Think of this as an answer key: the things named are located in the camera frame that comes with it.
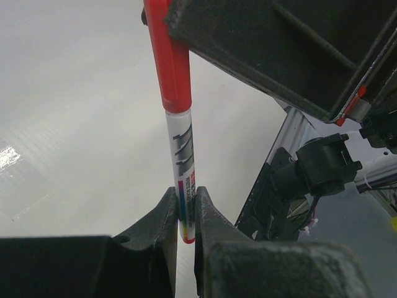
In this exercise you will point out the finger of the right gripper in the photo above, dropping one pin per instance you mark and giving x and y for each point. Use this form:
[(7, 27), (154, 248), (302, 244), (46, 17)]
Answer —
[(143, 17), (305, 53)]

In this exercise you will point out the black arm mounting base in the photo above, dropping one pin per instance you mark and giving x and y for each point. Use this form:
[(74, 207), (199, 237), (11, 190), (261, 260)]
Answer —
[(264, 215)]

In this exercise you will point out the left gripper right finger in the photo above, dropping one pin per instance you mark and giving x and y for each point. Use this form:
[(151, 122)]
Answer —
[(230, 264)]

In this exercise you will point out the red marker pen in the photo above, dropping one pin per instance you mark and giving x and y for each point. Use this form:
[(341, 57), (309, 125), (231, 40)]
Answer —
[(179, 128)]

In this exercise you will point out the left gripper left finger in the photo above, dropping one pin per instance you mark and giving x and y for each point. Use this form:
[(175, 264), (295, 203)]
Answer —
[(138, 262)]

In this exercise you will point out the red pen cap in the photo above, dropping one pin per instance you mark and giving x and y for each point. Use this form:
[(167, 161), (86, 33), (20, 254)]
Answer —
[(171, 59)]

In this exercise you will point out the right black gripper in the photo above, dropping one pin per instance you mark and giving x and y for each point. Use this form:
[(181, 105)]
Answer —
[(373, 101)]

